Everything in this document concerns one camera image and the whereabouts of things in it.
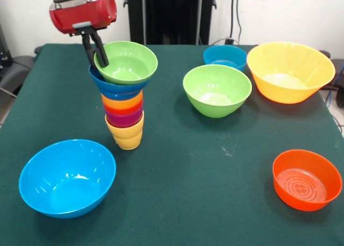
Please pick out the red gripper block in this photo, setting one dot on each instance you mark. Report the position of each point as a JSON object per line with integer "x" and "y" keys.
{"x": 83, "y": 15}

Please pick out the dark green tablecloth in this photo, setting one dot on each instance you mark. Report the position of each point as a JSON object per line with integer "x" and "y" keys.
{"x": 166, "y": 203}

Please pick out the orange ribbed plastic cup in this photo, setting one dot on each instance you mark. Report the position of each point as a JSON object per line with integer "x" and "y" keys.
{"x": 121, "y": 102}

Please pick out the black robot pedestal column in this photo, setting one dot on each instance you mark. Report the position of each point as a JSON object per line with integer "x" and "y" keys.
{"x": 172, "y": 15}

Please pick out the yellow ribbed plastic cup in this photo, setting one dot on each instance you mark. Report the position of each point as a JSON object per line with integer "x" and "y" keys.
{"x": 126, "y": 137}

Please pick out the large yellow bowl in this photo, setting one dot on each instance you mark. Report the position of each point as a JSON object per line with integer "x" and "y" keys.
{"x": 290, "y": 71}

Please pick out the red plastic bowl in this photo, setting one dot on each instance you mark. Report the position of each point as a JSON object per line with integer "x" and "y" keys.
{"x": 303, "y": 184}

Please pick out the dark blue bowl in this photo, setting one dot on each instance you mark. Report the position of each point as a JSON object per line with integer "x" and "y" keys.
{"x": 118, "y": 91}

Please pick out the small light blue bowl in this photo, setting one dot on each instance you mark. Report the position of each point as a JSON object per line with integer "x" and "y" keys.
{"x": 224, "y": 55}

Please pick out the purple plastic cup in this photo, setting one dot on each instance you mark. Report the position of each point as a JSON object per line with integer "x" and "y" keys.
{"x": 123, "y": 119}

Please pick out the small green ribbed bowl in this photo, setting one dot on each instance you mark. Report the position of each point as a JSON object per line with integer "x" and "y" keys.
{"x": 129, "y": 66}

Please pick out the large light blue bowl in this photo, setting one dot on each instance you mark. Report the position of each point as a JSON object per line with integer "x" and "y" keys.
{"x": 67, "y": 179}

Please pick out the red plastic cup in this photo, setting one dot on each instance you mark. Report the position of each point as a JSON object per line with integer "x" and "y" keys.
{"x": 122, "y": 111}

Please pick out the dark grey pedestal leg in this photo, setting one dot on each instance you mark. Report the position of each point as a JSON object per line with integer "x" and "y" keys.
{"x": 16, "y": 68}

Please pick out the large green bowl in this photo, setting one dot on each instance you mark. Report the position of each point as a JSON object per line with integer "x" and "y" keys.
{"x": 217, "y": 94}

